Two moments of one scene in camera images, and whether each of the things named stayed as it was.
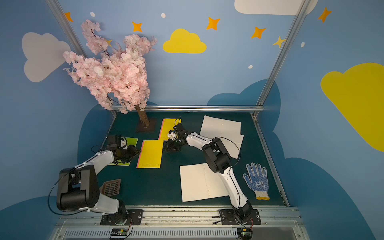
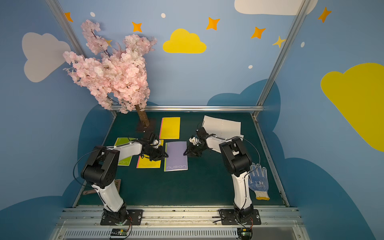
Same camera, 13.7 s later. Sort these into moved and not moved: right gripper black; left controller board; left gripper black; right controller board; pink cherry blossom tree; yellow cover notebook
Moved: right gripper black; left gripper black
Not moved: right controller board; pink cherry blossom tree; left controller board; yellow cover notebook
